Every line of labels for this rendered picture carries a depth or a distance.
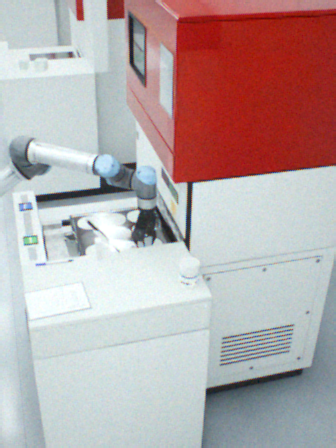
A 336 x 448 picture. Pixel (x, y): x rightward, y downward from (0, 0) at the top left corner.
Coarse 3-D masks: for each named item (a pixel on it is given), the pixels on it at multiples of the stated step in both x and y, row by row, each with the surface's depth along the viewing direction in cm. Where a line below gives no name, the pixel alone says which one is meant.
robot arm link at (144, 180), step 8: (144, 168) 215; (152, 168) 215; (136, 176) 215; (144, 176) 212; (152, 176) 213; (136, 184) 215; (144, 184) 214; (152, 184) 214; (136, 192) 220; (144, 192) 216; (152, 192) 217
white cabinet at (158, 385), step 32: (96, 352) 201; (128, 352) 205; (160, 352) 209; (192, 352) 214; (64, 384) 205; (96, 384) 209; (128, 384) 214; (160, 384) 218; (192, 384) 223; (64, 416) 213; (96, 416) 218; (128, 416) 223; (160, 416) 228; (192, 416) 234
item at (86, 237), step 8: (80, 216) 255; (88, 216) 255; (96, 216) 256; (104, 224) 250; (128, 224) 250; (80, 232) 245; (88, 232) 245; (104, 232) 245; (112, 232) 245; (120, 232) 245; (128, 232) 246; (160, 232) 246; (80, 240) 240; (88, 240) 240; (112, 240) 240; (120, 240) 240; (128, 240) 241; (112, 248) 236; (120, 248) 236; (128, 248) 236
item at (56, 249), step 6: (48, 240) 243; (54, 240) 243; (60, 240) 243; (48, 246) 239; (54, 246) 239; (60, 246) 239; (48, 252) 236; (54, 252) 236; (60, 252) 236; (66, 252) 236; (48, 258) 232; (54, 258) 232; (60, 258) 233; (66, 258) 233
